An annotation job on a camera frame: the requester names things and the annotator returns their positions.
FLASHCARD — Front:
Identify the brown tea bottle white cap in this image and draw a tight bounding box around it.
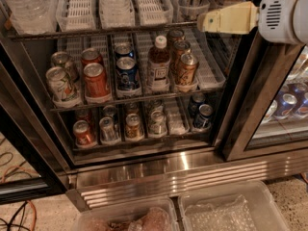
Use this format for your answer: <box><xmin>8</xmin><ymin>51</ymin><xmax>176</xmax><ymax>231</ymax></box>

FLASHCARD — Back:
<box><xmin>147</xmin><ymin>36</ymin><xmax>170</xmax><ymax>89</ymax></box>

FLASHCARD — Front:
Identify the orange soda can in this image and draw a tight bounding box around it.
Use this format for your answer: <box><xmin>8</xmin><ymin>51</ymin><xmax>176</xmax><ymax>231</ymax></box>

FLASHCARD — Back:
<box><xmin>84</xmin><ymin>63</ymin><xmax>111</xmax><ymax>97</ymax></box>
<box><xmin>81</xmin><ymin>48</ymin><xmax>104</xmax><ymax>66</ymax></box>

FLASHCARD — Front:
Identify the clear water bottle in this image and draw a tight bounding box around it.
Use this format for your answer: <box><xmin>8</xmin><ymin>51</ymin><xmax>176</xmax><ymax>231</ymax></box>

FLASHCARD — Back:
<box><xmin>5</xmin><ymin>0</ymin><xmax>59</xmax><ymax>35</ymax></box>

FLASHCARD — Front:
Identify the black floor cable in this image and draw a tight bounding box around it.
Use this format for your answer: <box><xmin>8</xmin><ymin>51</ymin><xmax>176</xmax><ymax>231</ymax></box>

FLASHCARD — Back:
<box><xmin>0</xmin><ymin>138</ymin><xmax>28</xmax><ymax>231</ymax></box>

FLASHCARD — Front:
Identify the orange bottom shelf can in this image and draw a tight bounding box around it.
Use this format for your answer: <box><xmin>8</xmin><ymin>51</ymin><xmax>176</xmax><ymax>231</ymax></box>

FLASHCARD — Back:
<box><xmin>73</xmin><ymin>120</ymin><xmax>95</xmax><ymax>145</ymax></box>

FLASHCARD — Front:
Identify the white green bottom can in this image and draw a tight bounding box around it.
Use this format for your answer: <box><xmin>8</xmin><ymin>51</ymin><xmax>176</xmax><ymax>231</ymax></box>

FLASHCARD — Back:
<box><xmin>149</xmin><ymin>110</ymin><xmax>167</xmax><ymax>136</ymax></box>

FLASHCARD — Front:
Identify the blue bottom rear can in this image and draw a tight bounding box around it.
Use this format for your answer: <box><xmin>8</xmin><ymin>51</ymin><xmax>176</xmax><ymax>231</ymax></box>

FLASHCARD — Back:
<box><xmin>188</xmin><ymin>93</ymin><xmax>206</xmax><ymax>117</ymax></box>

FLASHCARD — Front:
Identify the right clear plastic bin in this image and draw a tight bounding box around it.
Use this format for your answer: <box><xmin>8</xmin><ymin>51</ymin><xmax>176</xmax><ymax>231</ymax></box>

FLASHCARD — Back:
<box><xmin>178</xmin><ymin>181</ymin><xmax>291</xmax><ymax>231</ymax></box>

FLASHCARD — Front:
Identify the left clear plastic bin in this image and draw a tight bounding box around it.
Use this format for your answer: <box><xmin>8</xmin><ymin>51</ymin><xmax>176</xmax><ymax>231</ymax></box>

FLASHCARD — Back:
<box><xmin>72</xmin><ymin>197</ymin><xmax>180</xmax><ymax>231</ymax></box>

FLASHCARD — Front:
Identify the blue front soda can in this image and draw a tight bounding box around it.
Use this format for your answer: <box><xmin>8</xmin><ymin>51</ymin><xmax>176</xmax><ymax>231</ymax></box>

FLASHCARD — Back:
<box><xmin>115</xmin><ymin>57</ymin><xmax>140</xmax><ymax>90</ymax></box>

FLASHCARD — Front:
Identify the orange floor cable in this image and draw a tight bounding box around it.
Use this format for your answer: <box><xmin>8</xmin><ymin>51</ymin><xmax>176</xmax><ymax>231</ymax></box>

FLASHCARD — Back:
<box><xmin>0</xmin><ymin>166</ymin><xmax>38</xmax><ymax>231</ymax></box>

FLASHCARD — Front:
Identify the white empty shelf tray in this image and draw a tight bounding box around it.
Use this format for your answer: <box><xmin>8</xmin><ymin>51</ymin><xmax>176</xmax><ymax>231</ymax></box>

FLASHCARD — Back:
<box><xmin>184</xmin><ymin>28</ymin><xmax>225</xmax><ymax>90</ymax></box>

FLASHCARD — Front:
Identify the orange front soda can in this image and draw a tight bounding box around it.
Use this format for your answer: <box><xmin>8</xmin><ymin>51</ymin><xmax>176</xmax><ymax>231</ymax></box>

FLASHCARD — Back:
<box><xmin>84</xmin><ymin>63</ymin><xmax>111</xmax><ymax>97</ymax></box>

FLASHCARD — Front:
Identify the gold front coffee can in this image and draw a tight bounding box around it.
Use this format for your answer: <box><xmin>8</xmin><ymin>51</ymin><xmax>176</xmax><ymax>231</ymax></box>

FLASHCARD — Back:
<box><xmin>176</xmin><ymin>53</ymin><xmax>199</xmax><ymax>86</ymax></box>

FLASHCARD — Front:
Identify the blue soda can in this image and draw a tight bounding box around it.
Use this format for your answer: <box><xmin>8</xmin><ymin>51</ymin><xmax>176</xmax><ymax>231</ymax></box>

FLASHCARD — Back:
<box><xmin>115</xmin><ymin>42</ymin><xmax>134</xmax><ymax>60</ymax></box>
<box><xmin>115</xmin><ymin>57</ymin><xmax>140</xmax><ymax>90</ymax></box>

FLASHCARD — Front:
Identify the blue rear soda can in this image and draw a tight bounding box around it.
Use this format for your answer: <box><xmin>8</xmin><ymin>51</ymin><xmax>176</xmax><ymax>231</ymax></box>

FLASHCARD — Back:
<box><xmin>115</xmin><ymin>42</ymin><xmax>134</xmax><ymax>60</ymax></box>

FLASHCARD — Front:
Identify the clear plastic bin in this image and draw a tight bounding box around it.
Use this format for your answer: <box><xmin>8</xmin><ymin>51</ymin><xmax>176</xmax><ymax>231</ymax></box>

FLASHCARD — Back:
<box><xmin>72</xmin><ymin>197</ymin><xmax>180</xmax><ymax>231</ymax></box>
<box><xmin>178</xmin><ymin>181</ymin><xmax>291</xmax><ymax>231</ymax></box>

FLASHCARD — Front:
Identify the white green soda can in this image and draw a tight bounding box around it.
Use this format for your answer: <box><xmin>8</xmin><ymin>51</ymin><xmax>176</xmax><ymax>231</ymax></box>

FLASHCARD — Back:
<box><xmin>45</xmin><ymin>66</ymin><xmax>78</xmax><ymax>102</ymax></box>

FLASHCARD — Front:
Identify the silver bottom shelf can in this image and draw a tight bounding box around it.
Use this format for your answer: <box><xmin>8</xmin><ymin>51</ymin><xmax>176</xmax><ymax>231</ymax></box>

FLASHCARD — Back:
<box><xmin>99</xmin><ymin>116</ymin><xmax>118</xmax><ymax>141</ymax></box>

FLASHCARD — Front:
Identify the orange rear soda can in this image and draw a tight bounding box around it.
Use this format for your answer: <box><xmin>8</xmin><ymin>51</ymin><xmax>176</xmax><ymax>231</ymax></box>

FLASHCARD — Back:
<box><xmin>81</xmin><ymin>48</ymin><xmax>104</xmax><ymax>66</ymax></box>

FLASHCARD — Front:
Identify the silver rear soda can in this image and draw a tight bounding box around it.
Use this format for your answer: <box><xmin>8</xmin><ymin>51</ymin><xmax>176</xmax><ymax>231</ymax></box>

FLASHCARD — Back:
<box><xmin>51</xmin><ymin>51</ymin><xmax>79</xmax><ymax>83</ymax></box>

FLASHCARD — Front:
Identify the blue can behind glass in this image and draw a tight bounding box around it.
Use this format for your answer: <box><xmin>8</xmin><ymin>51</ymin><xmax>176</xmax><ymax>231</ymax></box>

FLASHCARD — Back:
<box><xmin>273</xmin><ymin>93</ymin><xmax>297</xmax><ymax>119</ymax></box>

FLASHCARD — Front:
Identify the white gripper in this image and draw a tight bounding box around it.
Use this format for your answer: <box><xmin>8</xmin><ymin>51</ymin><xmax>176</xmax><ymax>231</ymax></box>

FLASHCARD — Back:
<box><xmin>197</xmin><ymin>0</ymin><xmax>308</xmax><ymax>44</ymax></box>

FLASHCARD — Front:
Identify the blue bottom front can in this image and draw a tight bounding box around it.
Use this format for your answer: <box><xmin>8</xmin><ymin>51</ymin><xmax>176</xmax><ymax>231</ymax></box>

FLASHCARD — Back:
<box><xmin>193</xmin><ymin>104</ymin><xmax>213</xmax><ymax>129</ymax></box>

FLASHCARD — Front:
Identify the gold middle coffee can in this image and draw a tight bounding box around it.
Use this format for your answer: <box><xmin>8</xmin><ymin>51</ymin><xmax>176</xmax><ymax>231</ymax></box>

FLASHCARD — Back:
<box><xmin>170</xmin><ymin>39</ymin><xmax>192</xmax><ymax>75</ymax></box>

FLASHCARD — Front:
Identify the gold coffee can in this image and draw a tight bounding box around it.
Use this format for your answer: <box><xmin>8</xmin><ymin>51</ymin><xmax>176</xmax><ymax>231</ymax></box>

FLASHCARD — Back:
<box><xmin>176</xmin><ymin>53</ymin><xmax>199</xmax><ymax>86</ymax></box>
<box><xmin>167</xmin><ymin>29</ymin><xmax>185</xmax><ymax>48</ymax></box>
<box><xmin>170</xmin><ymin>39</ymin><xmax>192</xmax><ymax>75</ymax></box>

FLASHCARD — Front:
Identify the white top shelf tray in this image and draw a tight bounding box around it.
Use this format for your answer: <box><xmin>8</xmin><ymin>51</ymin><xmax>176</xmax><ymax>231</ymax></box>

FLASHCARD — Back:
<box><xmin>56</xmin><ymin>0</ymin><xmax>96</xmax><ymax>32</ymax></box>

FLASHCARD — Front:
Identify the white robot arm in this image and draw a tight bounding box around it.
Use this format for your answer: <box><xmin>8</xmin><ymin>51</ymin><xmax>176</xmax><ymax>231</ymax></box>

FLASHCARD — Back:
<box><xmin>197</xmin><ymin>0</ymin><xmax>308</xmax><ymax>45</ymax></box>

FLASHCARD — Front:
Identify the gold rear coffee can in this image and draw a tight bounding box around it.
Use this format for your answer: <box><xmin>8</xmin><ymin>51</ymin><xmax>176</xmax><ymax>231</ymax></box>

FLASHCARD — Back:
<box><xmin>167</xmin><ymin>29</ymin><xmax>185</xmax><ymax>48</ymax></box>

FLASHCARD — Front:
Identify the gold bottom shelf can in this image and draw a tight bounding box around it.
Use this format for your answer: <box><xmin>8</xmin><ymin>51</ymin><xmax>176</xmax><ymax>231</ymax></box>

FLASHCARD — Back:
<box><xmin>125</xmin><ymin>114</ymin><xmax>142</xmax><ymax>139</ymax></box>

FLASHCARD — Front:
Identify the stainless steel display fridge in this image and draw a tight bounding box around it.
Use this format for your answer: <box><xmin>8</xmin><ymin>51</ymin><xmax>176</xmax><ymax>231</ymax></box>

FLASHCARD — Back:
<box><xmin>0</xmin><ymin>0</ymin><xmax>308</xmax><ymax>211</ymax></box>

